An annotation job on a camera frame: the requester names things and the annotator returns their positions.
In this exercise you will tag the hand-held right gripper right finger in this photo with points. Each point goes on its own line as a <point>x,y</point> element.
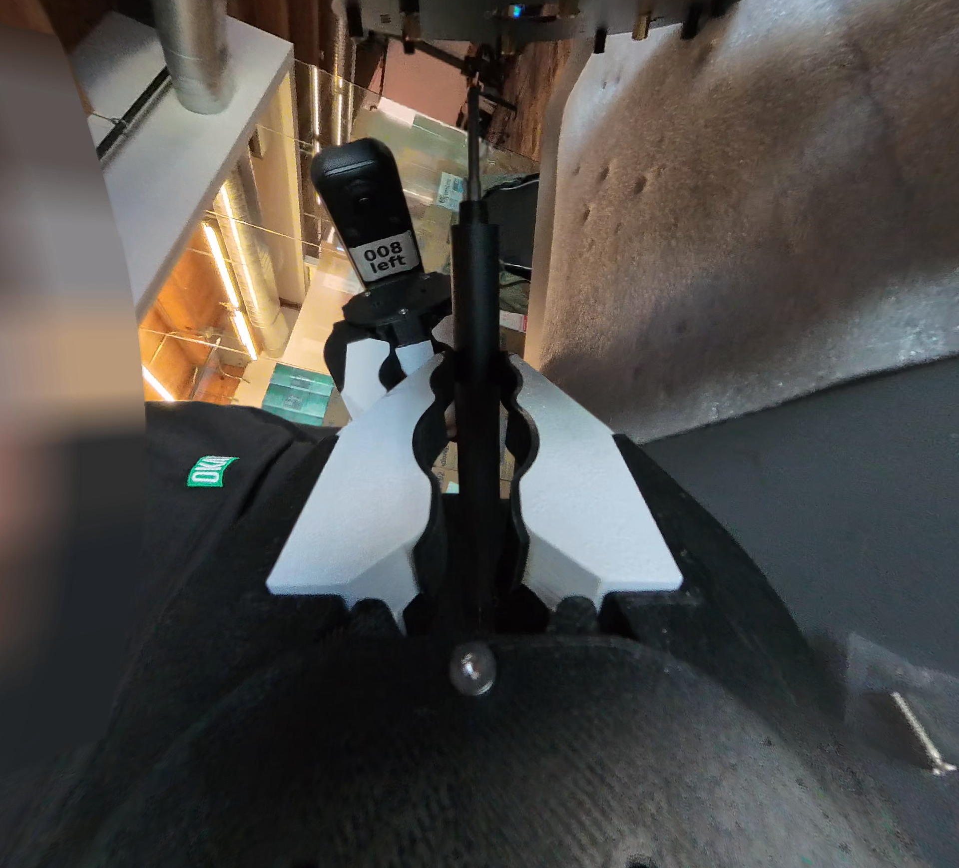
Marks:
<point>592,508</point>

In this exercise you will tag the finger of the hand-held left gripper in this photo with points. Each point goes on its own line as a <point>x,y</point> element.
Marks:
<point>412,362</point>
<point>363,377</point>

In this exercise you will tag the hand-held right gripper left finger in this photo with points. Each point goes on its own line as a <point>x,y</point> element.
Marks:
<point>352,508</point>

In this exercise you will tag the black electric screwdriver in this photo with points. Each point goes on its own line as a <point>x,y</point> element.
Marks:
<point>476,328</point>

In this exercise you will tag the white ceiling beam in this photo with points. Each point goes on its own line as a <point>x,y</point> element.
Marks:
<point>195,156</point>

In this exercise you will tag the white foam sheet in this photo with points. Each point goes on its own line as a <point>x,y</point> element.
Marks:
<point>749,209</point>

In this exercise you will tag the loose silver screw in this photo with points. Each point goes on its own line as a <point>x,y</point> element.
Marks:
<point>918,733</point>

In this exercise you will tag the silver ventilation duct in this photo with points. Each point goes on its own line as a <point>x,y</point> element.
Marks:
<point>187,6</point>

